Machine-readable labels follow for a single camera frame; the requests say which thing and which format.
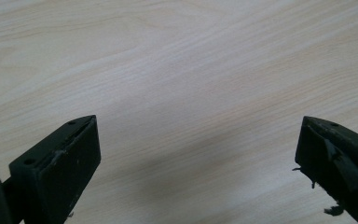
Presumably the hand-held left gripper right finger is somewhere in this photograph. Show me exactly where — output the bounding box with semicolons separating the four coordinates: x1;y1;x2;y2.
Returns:
292;116;358;224

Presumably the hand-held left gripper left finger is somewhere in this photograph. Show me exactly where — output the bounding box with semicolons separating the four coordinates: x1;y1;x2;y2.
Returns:
1;114;102;224

